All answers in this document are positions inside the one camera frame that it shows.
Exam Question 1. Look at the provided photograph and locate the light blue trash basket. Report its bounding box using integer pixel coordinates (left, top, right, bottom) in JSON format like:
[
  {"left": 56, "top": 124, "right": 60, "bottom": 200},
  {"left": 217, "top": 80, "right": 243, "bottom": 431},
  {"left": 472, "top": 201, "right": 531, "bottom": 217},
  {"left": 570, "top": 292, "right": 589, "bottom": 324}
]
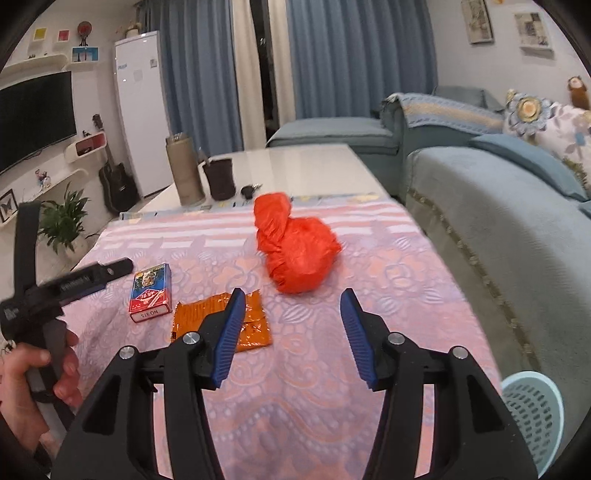
[{"left": 501, "top": 371, "right": 565, "bottom": 478}]

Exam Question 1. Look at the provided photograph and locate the person's left hand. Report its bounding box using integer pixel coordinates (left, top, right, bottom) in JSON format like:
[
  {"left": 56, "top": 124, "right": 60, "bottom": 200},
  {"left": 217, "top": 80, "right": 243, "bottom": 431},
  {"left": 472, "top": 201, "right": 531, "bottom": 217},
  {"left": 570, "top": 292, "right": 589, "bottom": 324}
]
[{"left": 0, "top": 329, "right": 84, "bottom": 455}]

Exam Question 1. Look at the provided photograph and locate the green potted plant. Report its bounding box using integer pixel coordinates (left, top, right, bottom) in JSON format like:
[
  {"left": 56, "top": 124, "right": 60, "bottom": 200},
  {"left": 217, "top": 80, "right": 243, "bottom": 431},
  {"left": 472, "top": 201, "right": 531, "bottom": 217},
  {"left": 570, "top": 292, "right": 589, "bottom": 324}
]
[{"left": 38, "top": 184, "right": 97, "bottom": 265}]

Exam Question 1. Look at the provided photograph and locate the blue red cigarette box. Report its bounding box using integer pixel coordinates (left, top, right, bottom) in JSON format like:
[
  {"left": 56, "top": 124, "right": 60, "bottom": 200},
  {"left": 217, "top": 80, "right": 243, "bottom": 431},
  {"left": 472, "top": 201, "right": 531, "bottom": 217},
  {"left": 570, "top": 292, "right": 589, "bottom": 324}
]
[{"left": 128, "top": 263, "right": 172, "bottom": 323}]

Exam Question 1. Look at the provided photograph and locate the orange foil wrapper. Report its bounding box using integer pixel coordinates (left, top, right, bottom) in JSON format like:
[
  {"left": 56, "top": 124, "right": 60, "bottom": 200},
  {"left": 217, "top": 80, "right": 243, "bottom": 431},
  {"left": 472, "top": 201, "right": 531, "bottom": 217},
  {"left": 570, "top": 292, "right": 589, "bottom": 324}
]
[{"left": 170, "top": 290, "right": 273, "bottom": 352}]

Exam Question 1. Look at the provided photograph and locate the black acoustic guitar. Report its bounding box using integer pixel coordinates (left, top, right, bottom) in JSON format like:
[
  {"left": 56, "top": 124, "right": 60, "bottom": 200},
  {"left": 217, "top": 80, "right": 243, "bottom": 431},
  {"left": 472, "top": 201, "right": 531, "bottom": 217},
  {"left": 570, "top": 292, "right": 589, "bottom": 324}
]
[{"left": 98, "top": 140, "right": 139, "bottom": 216}]

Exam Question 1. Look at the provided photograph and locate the pink lace tablecloth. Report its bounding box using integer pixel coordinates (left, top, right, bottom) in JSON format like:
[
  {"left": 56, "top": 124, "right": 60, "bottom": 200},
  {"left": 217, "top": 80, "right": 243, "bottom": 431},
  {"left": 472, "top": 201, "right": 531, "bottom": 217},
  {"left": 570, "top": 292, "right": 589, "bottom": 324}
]
[{"left": 85, "top": 198, "right": 500, "bottom": 479}]

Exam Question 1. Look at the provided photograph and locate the blue grey sofa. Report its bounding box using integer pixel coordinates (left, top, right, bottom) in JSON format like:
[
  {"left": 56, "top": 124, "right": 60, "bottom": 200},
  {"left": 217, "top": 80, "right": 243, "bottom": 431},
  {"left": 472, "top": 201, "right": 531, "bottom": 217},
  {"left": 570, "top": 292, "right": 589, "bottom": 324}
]
[{"left": 269, "top": 87, "right": 590, "bottom": 440}]

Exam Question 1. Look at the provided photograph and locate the black television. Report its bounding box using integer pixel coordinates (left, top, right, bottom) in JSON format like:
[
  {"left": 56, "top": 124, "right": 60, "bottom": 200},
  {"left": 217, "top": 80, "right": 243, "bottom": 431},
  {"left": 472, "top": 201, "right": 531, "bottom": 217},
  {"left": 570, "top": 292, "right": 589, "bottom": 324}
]
[{"left": 0, "top": 71, "right": 77, "bottom": 172}]

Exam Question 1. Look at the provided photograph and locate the beige thermos flask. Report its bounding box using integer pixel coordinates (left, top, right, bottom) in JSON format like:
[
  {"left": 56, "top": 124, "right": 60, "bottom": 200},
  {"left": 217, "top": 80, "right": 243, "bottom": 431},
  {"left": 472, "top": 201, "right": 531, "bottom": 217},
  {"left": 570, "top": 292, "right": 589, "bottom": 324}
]
[{"left": 166, "top": 133, "right": 205, "bottom": 206}]

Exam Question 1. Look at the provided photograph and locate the dark brown cup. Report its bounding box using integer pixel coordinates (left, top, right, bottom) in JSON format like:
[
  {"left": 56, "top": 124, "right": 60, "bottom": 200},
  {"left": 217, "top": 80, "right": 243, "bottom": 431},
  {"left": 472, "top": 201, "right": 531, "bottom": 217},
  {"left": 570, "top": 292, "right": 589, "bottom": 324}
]
[{"left": 204, "top": 158, "right": 236, "bottom": 201}]

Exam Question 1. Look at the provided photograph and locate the black car key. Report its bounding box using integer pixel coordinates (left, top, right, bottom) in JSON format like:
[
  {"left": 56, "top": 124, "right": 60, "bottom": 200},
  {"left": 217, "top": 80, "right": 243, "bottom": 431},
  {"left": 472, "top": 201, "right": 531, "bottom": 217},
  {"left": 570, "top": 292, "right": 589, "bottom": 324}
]
[{"left": 240, "top": 184, "right": 262, "bottom": 201}]

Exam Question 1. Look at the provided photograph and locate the orange plastic bag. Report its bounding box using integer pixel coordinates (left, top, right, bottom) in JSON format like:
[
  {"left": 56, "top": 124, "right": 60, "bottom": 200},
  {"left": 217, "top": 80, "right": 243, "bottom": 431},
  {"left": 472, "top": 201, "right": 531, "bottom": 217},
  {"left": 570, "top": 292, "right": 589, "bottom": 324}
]
[{"left": 253, "top": 193, "right": 342, "bottom": 294}]

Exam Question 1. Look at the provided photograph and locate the white refrigerator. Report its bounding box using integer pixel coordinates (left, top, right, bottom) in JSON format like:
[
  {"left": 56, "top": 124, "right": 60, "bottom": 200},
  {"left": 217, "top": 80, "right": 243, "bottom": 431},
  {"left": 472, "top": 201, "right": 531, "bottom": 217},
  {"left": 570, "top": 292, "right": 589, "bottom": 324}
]
[{"left": 114, "top": 31, "right": 173, "bottom": 197}]

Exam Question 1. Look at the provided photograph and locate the blue sofa cushion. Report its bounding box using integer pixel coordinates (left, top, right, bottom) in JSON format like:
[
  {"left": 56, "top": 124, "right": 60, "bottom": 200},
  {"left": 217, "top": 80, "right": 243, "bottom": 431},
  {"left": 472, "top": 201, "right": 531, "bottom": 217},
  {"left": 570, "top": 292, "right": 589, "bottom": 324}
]
[{"left": 468, "top": 134, "right": 589, "bottom": 202}]

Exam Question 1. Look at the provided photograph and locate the white coffee table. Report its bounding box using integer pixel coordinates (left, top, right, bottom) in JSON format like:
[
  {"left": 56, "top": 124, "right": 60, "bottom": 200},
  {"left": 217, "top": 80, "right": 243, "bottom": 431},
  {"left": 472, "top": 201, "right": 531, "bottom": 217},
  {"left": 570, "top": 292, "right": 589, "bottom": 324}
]
[{"left": 120, "top": 144, "right": 390, "bottom": 220}]

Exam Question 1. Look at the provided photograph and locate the floral cushion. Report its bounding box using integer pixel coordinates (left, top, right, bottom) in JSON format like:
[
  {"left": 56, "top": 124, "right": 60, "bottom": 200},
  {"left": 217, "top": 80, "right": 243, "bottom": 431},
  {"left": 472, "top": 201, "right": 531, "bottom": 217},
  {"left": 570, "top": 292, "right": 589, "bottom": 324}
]
[{"left": 503, "top": 89, "right": 591, "bottom": 193}]

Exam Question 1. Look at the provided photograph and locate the striped sofa armrest towel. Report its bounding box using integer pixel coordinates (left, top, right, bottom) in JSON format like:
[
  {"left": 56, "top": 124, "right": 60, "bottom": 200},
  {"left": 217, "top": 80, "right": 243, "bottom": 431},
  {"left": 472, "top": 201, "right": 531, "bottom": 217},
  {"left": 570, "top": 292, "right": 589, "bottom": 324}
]
[{"left": 380, "top": 93, "right": 504, "bottom": 135}]

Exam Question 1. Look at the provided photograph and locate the brown plush toy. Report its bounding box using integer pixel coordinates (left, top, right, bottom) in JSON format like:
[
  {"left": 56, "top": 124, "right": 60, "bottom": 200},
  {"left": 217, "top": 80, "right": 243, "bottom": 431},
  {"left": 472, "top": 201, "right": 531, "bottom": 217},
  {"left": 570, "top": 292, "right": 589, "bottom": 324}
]
[{"left": 567, "top": 76, "right": 590, "bottom": 110}]

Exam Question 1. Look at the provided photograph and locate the blue curtain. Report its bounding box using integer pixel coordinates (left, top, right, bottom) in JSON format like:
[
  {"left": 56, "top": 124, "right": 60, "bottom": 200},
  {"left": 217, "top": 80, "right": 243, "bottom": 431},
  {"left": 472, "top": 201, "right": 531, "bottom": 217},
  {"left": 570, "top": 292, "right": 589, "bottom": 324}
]
[{"left": 136, "top": 1, "right": 438, "bottom": 154}]

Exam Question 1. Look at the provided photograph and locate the wall picture frame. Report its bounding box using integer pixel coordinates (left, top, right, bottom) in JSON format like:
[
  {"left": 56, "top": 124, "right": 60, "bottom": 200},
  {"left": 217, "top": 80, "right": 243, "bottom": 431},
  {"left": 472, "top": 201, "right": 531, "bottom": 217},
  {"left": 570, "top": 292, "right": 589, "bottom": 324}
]
[
  {"left": 514, "top": 12, "right": 552, "bottom": 51},
  {"left": 461, "top": 0, "right": 495, "bottom": 45}
]

